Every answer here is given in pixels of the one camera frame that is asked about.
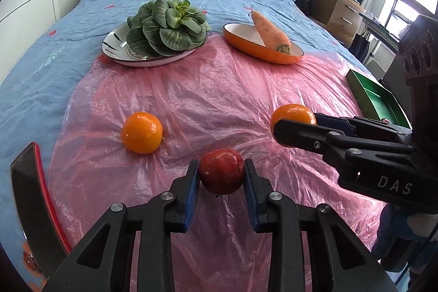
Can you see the blue printed blanket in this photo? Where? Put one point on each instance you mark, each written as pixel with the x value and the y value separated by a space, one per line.
pixel 51 73

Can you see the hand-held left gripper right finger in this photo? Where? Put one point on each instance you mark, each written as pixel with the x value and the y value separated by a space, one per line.
pixel 251 199

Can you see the small smooth orange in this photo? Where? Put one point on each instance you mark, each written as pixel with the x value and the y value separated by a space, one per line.
pixel 142 133

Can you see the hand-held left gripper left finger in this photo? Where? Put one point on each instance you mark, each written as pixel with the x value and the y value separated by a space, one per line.
pixel 191 196

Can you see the person's right hand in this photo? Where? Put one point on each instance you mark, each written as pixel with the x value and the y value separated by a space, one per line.
pixel 393 234

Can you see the grey desk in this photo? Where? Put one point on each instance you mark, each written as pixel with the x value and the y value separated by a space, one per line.
pixel 379 28

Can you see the wooden drawer cabinet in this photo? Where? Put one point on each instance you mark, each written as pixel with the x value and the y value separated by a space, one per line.
pixel 337 15

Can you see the pink plastic sheet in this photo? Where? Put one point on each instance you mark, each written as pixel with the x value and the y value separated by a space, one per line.
pixel 222 97

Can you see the orange oval dish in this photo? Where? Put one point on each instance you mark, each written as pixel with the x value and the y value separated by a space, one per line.
pixel 246 40

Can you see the phone with red case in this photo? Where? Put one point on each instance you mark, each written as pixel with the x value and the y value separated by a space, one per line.
pixel 34 210

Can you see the large smooth orange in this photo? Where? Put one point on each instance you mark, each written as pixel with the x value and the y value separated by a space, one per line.
pixel 291 112

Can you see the green tray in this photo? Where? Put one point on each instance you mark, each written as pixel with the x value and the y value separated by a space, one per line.
pixel 373 97

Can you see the red apple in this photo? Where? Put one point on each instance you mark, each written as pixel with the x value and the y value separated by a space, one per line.
pixel 222 170

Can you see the carrot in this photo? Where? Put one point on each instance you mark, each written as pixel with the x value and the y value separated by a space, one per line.
pixel 270 32

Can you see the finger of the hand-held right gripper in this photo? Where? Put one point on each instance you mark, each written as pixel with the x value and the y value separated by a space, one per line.
pixel 308 134
pixel 335 122

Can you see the bok choy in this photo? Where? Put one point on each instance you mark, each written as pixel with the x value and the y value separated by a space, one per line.
pixel 167 25

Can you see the white patterned plate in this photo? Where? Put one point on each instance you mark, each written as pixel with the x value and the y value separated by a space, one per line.
pixel 116 45

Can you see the black tote bag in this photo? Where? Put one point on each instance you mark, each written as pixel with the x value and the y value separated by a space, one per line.
pixel 359 47

